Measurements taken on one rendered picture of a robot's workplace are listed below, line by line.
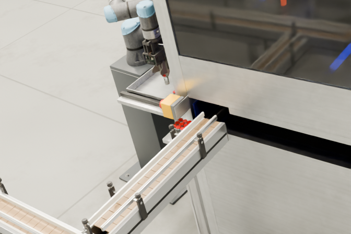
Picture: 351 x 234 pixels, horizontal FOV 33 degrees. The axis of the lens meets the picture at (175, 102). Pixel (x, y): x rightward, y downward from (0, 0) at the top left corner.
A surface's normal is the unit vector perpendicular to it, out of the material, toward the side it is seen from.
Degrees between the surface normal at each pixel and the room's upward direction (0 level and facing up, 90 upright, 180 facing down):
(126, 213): 0
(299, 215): 90
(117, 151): 0
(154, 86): 0
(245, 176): 90
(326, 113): 90
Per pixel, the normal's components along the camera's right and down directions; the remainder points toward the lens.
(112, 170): -0.20, -0.82
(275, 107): -0.60, 0.54
